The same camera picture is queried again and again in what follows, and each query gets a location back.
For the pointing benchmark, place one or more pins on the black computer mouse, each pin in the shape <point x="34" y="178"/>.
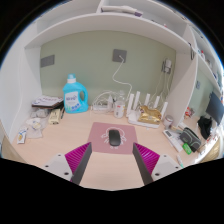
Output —
<point x="114" y="137"/>

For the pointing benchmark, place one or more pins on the white yellow blue packet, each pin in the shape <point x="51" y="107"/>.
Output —
<point x="22" y="136"/>

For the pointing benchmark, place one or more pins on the black monitor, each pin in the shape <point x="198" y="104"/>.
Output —
<point x="215" y="108"/>

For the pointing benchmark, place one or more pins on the white router with antennas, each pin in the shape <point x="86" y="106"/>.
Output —
<point x="131" y="103"/>

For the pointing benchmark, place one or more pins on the black bag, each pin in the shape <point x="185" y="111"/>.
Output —
<point x="204" y="126"/>

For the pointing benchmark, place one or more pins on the clear cup with red label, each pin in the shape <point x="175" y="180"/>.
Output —
<point x="119" y="110"/>

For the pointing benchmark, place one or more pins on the silver foil bag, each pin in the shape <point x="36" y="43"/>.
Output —
<point x="40" y="112"/>

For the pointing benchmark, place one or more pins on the small green item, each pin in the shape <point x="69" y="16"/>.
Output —
<point x="187" y="148"/>

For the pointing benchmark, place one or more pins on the white power strip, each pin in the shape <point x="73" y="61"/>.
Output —
<point x="99" y="107"/>

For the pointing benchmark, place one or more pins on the white marker pen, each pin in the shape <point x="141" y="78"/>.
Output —
<point x="180" y="161"/>

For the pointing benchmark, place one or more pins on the grey wall outlet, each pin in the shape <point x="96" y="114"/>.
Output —
<point x="117" y="53"/>

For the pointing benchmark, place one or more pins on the white snack packet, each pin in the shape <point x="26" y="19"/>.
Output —
<point x="34" y="123"/>

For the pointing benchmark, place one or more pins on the white shelf unit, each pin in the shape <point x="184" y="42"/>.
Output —
<point x="110" y="21"/>

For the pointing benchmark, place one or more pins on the clear plastic bag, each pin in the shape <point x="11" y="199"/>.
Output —
<point x="35" y="133"/>

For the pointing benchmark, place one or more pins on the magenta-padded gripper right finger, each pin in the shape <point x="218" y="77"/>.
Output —
<point x="151" y="160"/>

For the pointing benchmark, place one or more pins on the gold foil bag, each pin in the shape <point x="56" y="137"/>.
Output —
<point x="150" y="115"/>

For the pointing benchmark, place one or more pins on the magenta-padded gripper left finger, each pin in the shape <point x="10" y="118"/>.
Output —
<point x="75" y="160"/>

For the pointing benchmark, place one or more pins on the pink mouse pad with drawing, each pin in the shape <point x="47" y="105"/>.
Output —
<point x="98" y="138"/>

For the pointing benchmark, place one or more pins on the white wall charger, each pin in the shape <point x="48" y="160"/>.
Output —
<point x="167" y="65"/>

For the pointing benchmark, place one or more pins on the small metal jar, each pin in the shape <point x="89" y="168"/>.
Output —
<point x="168" y="122"/>

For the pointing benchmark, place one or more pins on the blue detergent bottle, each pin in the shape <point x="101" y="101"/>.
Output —
<point x="74" y="98"/>

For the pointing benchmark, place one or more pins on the black pen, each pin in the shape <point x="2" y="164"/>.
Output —
<point x="62" y="113"/>

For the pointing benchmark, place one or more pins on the small beige cardboard box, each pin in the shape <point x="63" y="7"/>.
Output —
<point x="54" y="117"/>

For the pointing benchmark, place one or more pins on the white remote control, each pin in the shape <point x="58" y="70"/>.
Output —
<point x="172" y="140"/>

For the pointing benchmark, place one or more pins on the grey zip pouch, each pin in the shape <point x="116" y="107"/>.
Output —
<point x="190" y="138"/>

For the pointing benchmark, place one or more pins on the grey blank wall plate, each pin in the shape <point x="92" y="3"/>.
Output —
<point x="47" y="61"/>

